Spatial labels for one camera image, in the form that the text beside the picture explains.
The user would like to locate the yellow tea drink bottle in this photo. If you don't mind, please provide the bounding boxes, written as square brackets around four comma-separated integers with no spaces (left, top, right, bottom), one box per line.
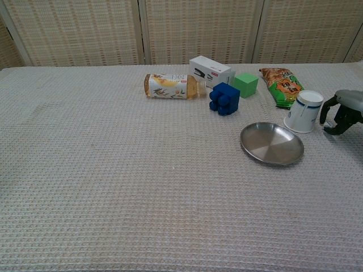
[143,73,208,100]

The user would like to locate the woven bamboo screen panel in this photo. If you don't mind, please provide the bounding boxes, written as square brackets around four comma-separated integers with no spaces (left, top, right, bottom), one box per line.
[0,5,32,70]
[138,0,266,65]
[1,0,146,67]
[251,0,363,64]
[343,27,363,63]

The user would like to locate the white paper cup blue print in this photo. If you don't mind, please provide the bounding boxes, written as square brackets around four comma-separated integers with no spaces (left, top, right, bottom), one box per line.
[283,90,324,134]

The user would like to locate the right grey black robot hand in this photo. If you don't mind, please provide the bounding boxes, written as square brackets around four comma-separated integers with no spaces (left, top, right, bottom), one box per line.
[319,89,363,135]

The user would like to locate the green orange snack bag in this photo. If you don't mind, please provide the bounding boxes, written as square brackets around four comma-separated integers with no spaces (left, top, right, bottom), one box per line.
[258,67,306,110]

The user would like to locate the blue studded building block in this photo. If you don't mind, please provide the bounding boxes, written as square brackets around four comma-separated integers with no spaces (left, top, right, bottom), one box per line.
[209,82,241,116]

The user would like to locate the beige waffle weave tablecloth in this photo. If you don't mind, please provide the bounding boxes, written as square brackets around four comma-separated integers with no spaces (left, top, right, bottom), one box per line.
[0,62,363,272]

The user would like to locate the round steel plate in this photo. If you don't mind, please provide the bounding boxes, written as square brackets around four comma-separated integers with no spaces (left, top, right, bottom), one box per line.
[239,122,305,167]

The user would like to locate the green cube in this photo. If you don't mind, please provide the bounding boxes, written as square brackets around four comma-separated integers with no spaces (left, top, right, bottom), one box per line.
[233,72,259,99]

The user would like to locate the white stapler box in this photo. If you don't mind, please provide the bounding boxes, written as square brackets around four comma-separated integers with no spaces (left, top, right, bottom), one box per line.
[189,56,236,89]

